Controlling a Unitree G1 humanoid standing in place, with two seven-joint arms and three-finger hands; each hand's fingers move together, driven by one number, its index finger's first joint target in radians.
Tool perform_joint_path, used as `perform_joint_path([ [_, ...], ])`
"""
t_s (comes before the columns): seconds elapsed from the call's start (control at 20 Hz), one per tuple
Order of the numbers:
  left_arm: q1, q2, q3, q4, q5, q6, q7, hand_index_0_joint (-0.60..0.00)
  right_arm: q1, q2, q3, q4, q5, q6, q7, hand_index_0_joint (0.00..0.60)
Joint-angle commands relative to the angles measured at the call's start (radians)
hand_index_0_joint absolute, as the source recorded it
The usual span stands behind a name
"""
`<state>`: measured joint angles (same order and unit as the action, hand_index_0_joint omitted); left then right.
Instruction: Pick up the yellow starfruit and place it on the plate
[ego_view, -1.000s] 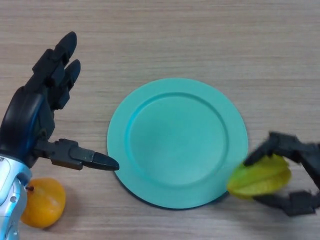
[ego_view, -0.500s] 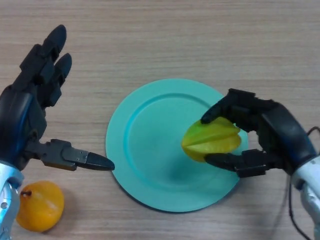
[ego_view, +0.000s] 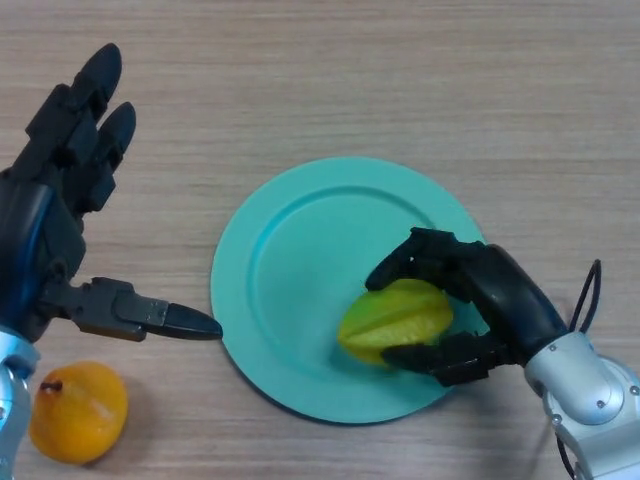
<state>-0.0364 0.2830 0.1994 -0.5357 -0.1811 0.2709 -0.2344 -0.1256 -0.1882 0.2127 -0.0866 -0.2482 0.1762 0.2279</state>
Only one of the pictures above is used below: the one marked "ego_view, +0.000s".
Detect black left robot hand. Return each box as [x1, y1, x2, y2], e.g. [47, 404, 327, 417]
[0, 42, 223, 344]

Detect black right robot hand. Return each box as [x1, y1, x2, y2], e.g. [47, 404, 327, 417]
[365, 226, 570, 388]

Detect yellow starfruit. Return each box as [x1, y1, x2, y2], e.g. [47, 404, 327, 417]
[337, 278, 455, 367]

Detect green round plate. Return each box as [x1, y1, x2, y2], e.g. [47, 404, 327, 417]
[210, 156, 493, 425]

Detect orange pear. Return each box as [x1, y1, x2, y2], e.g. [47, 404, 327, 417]
[28, 361, 129, 465]

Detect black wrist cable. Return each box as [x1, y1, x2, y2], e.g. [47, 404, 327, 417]
[569, 258, 603, 334]

